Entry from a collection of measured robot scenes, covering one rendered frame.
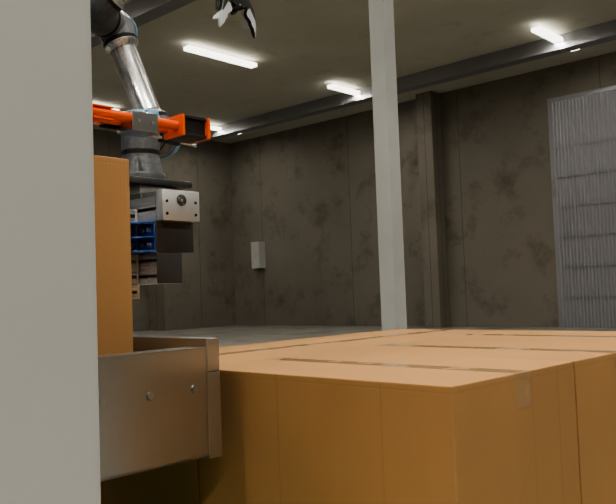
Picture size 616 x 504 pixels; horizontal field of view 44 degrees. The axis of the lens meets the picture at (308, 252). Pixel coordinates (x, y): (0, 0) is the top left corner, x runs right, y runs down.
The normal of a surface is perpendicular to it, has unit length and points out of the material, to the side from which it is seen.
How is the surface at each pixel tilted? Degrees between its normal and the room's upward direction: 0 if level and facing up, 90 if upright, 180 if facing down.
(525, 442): 90
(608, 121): 90
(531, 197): 90
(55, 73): 90
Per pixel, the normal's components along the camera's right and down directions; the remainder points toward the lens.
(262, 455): -0.70, -0.01
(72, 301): 0.72, -0.06
